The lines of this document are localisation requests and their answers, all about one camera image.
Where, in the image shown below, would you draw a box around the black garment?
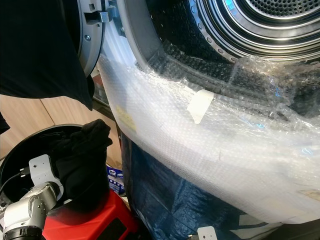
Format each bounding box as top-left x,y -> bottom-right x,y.
52,119 -> 113,211

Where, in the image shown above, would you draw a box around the white washing machine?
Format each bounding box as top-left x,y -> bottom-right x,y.
77,0 -> 320,226

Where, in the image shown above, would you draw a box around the black round laundry basket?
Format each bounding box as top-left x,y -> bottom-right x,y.
0,124 -> 121,201

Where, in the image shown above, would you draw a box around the black hanging cloth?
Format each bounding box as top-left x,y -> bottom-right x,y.
0,0 -> 96,133

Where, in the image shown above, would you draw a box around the grey washer door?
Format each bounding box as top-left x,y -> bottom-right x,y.
77,0 -> 106,76

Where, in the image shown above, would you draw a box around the yellow sticker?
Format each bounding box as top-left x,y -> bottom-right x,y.
115,104 -> 138,132

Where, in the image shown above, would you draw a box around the blue white package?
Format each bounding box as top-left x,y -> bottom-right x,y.
106,166 -> 126,196

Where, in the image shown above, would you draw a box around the red box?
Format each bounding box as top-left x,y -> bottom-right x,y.
41,192 -> 138,240

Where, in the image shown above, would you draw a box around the grey washer door seal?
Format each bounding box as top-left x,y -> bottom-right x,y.
116,0 -> 163,71

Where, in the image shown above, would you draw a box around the white tape piece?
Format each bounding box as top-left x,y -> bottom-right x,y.
186,89 -> 215,125

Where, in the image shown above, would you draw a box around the clear bubble wrap sheet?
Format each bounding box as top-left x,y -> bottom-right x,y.
97,40 -> 320,226

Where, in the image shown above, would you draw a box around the steel washer drum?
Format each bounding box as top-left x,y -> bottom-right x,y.
147,0 -> 320,63

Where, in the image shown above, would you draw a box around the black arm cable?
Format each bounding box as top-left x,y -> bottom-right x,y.
0,167 -> 31,201

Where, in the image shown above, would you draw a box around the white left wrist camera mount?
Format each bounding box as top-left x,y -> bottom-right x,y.
28,154 -> 65,196

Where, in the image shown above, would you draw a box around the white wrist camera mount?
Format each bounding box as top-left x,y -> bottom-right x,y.
196,226 -> 218,240
28,154 -> 65,196

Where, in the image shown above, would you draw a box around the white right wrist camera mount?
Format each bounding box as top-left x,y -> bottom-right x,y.
196,226 -> 218,240

